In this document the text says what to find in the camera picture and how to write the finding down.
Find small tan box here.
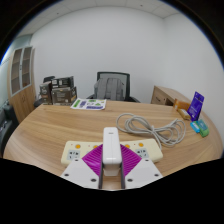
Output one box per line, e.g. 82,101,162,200
178,108,192,121

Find small blue box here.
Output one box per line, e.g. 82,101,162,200
190,121,202,134

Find low wooden side cabinet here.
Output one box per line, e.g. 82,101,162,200
150,85,191,108

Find black mesh office chair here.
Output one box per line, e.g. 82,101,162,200
87,71,141,104

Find grey coiled cable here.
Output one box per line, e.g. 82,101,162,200
115,112,187,150

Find purple standing pouch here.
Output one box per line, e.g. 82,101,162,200
186,91,206,122

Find wooden glass-door cabinet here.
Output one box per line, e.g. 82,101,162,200
7,45,37,124

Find cream power strip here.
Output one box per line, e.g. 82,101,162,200
60,138,164,167

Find stack of dark cardboard boxes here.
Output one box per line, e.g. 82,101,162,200
39,75,78,106

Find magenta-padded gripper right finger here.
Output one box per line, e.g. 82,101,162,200
120,144,164,190

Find green flat box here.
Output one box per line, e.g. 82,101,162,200
196,119,211,138

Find black armchair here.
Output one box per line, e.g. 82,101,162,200
0,101,20,158

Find orange box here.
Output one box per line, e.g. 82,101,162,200
172,98,191,113

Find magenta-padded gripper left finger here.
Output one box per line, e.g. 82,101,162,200
60,144,104,190

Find grey backpack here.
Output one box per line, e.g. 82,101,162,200
93,77,125,101

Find white charger block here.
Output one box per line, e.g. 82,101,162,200
101,126,123,177

